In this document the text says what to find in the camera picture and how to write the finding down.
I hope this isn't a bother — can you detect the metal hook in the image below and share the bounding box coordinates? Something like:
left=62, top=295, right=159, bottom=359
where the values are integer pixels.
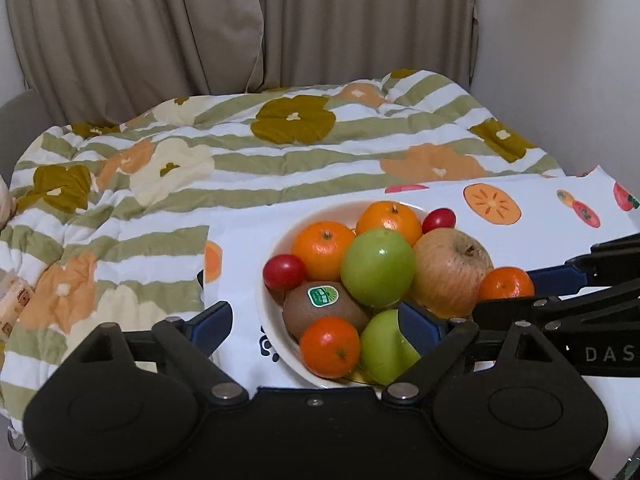
left=7, top=422, right=31, bottom=453

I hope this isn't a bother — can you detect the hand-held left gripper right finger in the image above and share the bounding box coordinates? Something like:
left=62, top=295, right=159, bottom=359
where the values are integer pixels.
left=382, top=301, right=557, bottom=405

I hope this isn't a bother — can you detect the white cartoon print bowl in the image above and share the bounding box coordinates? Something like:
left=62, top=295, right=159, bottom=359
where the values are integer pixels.
left=255, top=200, right=441, bottom=390

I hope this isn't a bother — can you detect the green apple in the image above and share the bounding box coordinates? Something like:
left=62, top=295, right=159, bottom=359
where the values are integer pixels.
left=341, top=228, right=417, bottom=309
left=359, top=309, right=422, bottom=386

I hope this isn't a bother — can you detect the red cherry tomato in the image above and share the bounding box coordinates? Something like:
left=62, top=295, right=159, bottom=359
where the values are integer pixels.
left=422, top=208, right=457, bottom=235
left=263, top=254, right=308, bottom=292

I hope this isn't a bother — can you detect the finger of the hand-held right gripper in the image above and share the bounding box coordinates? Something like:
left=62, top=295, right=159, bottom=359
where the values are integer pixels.
left=529, top=234, right=640, bottom=294
left=472, top=282, right=640, bottom=343

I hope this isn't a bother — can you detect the white persimmon print cloth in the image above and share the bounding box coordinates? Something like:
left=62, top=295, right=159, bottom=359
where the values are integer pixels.
left=202, top=165, right=640, bottom=480

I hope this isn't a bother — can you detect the pale soft object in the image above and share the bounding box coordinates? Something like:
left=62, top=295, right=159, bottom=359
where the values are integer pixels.
left=0, top=177, right=18, bottom=233

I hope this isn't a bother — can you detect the beige curtain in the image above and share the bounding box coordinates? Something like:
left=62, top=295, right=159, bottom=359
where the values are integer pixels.
left=2, top=0, right=478, bottom=126

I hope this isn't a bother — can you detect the orange mandarin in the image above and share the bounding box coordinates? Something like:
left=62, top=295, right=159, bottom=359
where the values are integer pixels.
left=477, top=266, right=536, bottom=302
left=300, top=316, right=361, bottom=379
left=291, top=221, right=357, bottom=282
left=355, top=201, right=423, bottom=247

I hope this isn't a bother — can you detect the red yellow apple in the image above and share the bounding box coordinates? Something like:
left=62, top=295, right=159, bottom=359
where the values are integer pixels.
left=411, top=228, right=495, bottom=318

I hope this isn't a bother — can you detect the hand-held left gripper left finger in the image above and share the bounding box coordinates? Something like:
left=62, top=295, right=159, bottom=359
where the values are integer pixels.
left=75, top=301, right=249, bottom=406

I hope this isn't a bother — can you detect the beige snack packet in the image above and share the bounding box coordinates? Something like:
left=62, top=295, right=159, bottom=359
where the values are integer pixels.
left=0, top=265, right=32, bottom=343

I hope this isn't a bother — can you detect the striped floral blanket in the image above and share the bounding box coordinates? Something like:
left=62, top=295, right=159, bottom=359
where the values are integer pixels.
left=0, top=69, right=568, bottom=421

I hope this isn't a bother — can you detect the brown kiwi with green sticker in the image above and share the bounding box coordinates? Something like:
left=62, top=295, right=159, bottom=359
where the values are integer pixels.
left=283, top=281, right=371, bottom=342

